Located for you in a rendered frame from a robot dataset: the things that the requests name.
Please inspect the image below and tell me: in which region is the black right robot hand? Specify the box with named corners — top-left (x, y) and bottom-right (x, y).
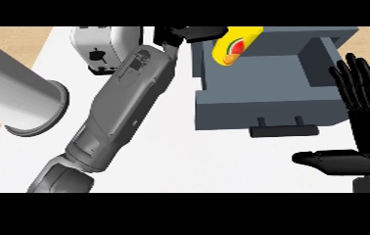
top-left (291, 52), bottom-right (370, 194)

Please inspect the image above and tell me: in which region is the blue-grey drawer front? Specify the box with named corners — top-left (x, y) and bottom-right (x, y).
top-left (194, 91), bottom-right (353, 131)

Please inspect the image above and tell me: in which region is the blue-grey open drawer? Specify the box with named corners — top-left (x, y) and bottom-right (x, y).
top-left (191, 25), bottom-right (362, 104)

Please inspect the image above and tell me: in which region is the grey metal cylinder pot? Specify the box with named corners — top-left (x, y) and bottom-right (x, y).
top-left (0, 49), bottom-right (71, 138)

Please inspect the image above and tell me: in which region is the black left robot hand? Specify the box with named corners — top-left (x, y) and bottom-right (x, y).
top-left (154, 25), bottom-right (229, 51)

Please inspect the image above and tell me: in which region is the silver toaster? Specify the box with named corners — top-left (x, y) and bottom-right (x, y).
top-left (70, 25), bottom-right (146, 76)

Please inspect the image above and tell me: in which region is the black drawer handle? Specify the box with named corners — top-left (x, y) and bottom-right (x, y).
top-left (250, 115), bottom-right (322, 139)

